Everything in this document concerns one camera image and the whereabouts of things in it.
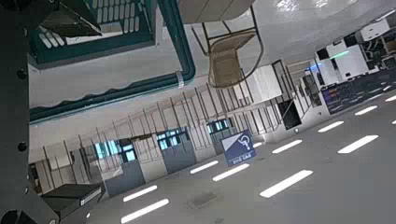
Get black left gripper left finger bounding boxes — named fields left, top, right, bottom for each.
left=0, top=0, right=61, bottom=224

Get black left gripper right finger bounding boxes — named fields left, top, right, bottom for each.
left=39, top=0, right=103, bottom=38

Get teal plastic crate with handle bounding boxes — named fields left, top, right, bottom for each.
left=28, top=0, right=196, bottom=123

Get black box with white label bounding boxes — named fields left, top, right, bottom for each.
left=41, top=183, right=106, bottom=220

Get grey gate with lit screen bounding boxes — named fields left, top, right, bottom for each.
left=92, top=137, right=147, bottom=196
left=205, top=118, right=235, bottom=156
left=155, top=126, right=198, bottom=175

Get white ceiling light strip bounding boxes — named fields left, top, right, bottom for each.
left=337, top=134, right=380, bottom=155
left=122, top=184, right=159, bottom=203
left=354, top=105, right=378, bottom=117
left=212, top=163, right=250, bottom=183
left=189, top=160, right=219, bottom=175
left=259, top=169, right=314, bottom=199
left=120, top=198, right=170, bottom=224
left=272, top=139, right=304, bottom=155
left=318, top=120, right=345, bottom=133

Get metal railing fence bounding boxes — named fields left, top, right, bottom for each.
left=29, top=81, right=314, bottom=189

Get white block cabinet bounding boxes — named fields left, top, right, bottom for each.
left=245, top=64, right=283, bottom=105

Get blue accessibility sign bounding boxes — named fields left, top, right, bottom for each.
left=220, top=129, right=257, bottom=168

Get black rectangular panel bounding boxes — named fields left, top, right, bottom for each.
left=276, top=99, right=303, bottom=131

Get white machine cabinets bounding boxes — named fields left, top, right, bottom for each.
left=315, top=18, right=396, bottom=87

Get dark display board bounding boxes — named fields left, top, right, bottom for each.
left=320, top=69, right=396, bottom=115

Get wicker chair with black frame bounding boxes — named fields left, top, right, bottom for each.
left=178, top=0, right=265, bottom=90

